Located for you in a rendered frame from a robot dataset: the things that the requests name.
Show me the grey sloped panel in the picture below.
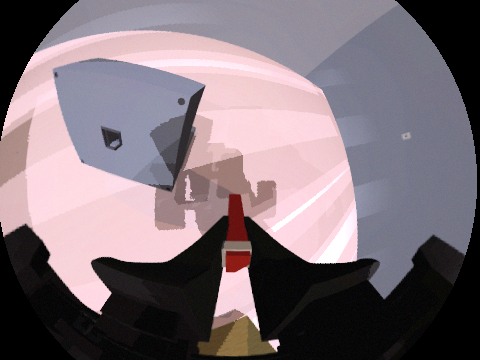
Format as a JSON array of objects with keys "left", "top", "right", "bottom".
[{"left": 52, "top": 57, "right": 207, "bottom": 192}]

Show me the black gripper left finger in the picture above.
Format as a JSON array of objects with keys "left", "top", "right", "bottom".
[{"left": 91, "top": 215, "right": 229, "bottom": 341}]

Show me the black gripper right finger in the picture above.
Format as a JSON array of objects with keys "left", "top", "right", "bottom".
[{"left": 244, "top": 216, "right": 380, "bottom": 343}]

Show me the dark red peg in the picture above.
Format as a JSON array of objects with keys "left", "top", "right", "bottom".
[{"left": 221, "top": 195, "right": 252, "bottom": 273}]

